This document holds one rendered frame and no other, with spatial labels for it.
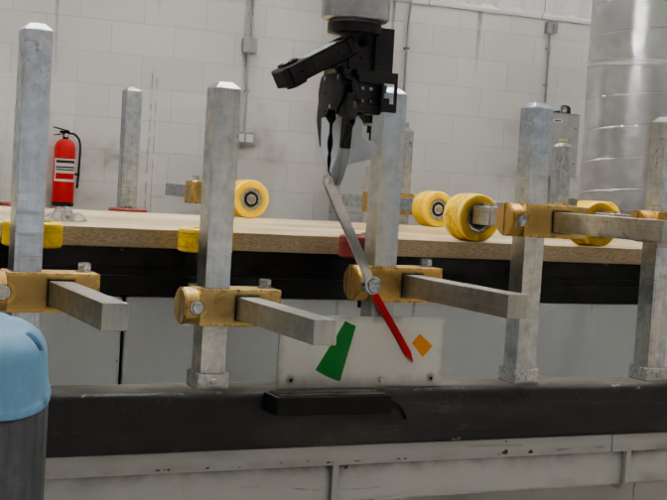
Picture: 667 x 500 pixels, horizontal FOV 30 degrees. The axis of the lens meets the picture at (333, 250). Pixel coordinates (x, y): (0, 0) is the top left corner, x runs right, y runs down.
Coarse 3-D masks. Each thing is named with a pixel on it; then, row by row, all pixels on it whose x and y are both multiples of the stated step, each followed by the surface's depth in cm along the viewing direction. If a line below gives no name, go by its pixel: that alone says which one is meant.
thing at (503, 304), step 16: (416, 288) 172; (432, 288) 168; (448, 288) 165; (464, 288) 161; (480, 288) 159; (448, 304) 165; (464, 304) 161; (480, 304) 157; (496, 304) 154; (512, 304) 152
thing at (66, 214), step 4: (56, 208) 189; (60, 208) 190; (64, 208) 191; (68, 208) 193; (52, 212) 192; (56, 212) 188; (60, 212) 189; (64, 212) 191; (68, 212) 192; (72, 212) 193; (76, 212) 190; (80, 212) 190; (48, 216) 190; (52, 216) 188; (56, 216) 188; (60, 216) 188; (64, 216) 190; (68, 216) 190; (72, 216) 190; (76, 216) 189; (80, 216) 189; (60, 220) 188; (76, 220) 188; (80, 220) 189; (84, 220) 193
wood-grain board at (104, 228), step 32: (0, 224) 172; (64, 224) 178; (96, 224) 184; (128, 224) 191; (160, 224) 198; (192, 224) 206; (256, 224) 225; (288, 224) 235; (320, 224) 246; (352, 224) 259; (416, 256) 201; (448, 256) 203; (480, 256) 206; (544, 256) 212; (576, 256) 215; (608, 256) 218; (640, 256) 221
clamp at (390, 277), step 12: (348, 276) 175; (360, 276) 173; (384, 276) 174; (396, 276) 175; (432, 276) 178; (348, 288) 175; (360, 288) 173; (384, 288) 174; (396, 288) 175; (360, 300) 175; (372, 300) 174; (384, 300) 175; (396, 300) 175; (408, 300) 176; (420, 300) 177
